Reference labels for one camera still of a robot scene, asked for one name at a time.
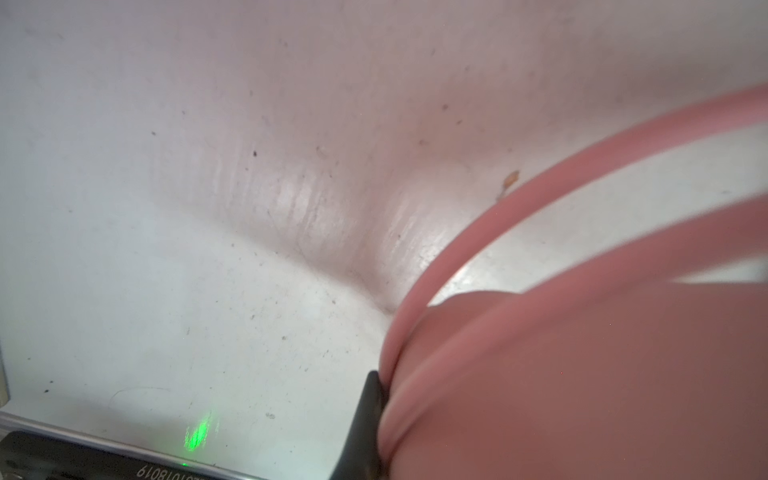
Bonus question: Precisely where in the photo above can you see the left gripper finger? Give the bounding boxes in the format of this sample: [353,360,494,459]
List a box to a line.
[329,371,387,480]

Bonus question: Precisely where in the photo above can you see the pink cat-ear headphones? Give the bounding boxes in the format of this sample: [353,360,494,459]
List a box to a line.
[389,283,767,479]

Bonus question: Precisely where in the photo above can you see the pink headphone cable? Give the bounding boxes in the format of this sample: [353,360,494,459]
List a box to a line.
[379,83,768,463]

